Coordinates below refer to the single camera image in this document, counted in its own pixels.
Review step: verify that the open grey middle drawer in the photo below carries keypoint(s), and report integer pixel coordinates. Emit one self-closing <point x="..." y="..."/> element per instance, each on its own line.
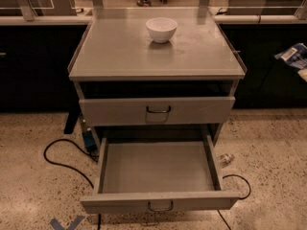
<point x="155" y="177"/>

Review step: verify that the grey metal drawer cabinet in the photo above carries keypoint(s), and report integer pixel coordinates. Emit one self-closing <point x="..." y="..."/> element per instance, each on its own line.
<point x="119" y="60"/>

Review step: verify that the upper grey drawer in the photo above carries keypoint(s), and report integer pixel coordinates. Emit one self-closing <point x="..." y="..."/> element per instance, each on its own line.
<point x="156" y="111"/>

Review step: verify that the white ceramic bowl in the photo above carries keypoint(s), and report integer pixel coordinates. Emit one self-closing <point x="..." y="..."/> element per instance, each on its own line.
<point x="161" y="29"/>

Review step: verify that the blue power adapter box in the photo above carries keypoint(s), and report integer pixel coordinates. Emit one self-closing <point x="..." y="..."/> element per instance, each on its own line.
<point x="89" y="142"/>

